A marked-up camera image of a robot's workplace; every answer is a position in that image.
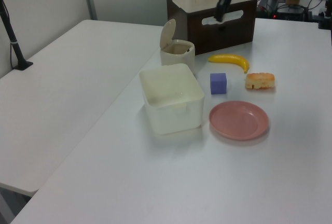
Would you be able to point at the purple foam cube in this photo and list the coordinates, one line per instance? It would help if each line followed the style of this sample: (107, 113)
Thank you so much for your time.
(218, 85)

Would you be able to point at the cream trash can with lid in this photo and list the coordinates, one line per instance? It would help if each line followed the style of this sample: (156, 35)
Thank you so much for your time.
(189, 58)

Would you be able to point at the white square plastic bin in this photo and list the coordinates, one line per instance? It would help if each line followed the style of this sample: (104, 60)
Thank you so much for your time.
(171, 120)

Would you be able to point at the yellow toy banana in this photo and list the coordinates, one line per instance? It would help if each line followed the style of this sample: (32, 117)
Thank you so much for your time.
(228, 58)

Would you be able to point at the pink plastic plate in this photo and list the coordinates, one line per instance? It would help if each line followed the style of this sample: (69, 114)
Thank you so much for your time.
(238, 120)

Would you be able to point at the dark brown drawer box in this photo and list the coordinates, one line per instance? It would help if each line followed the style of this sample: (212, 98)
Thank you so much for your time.
(233, 36)

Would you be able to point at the black clamp mount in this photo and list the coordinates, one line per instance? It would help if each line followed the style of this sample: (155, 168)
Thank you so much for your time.
(325, 16)

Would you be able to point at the toy bread loaf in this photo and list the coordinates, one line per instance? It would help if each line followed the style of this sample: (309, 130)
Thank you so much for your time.
(259, 81)

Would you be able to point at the black camera stand pole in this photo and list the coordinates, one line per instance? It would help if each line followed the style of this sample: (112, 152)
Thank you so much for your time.
(13, 42)

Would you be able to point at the black electronics box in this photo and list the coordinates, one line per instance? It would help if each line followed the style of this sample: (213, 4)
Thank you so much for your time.
(285, 14)

